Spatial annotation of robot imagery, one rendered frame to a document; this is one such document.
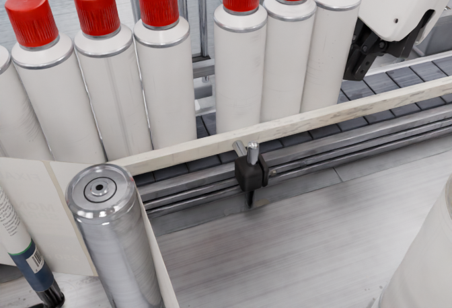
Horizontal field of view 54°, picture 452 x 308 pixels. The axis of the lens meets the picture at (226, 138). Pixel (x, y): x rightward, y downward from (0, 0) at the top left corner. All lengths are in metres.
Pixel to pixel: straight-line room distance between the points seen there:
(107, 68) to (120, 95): 0.03
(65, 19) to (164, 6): 0.51
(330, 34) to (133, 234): 0.30
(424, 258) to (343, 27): 0.26
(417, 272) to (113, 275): 0.19
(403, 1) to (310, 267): 0.27
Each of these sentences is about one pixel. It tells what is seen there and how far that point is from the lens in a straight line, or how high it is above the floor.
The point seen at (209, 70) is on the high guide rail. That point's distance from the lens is 0.51.
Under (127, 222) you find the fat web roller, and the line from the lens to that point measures 0.26.
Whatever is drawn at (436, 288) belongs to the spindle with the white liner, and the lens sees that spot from 0.31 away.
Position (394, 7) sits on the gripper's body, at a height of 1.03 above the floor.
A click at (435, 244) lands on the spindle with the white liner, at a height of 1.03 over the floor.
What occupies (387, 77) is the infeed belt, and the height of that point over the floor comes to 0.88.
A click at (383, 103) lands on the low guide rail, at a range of 0.57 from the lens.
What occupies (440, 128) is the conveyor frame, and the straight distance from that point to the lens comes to 0.67.
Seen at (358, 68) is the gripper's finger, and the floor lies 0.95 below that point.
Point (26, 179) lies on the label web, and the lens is 0.31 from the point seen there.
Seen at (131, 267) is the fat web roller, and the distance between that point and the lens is 0.30.
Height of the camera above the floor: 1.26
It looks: 46 degrees down
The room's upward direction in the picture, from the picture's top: straight up
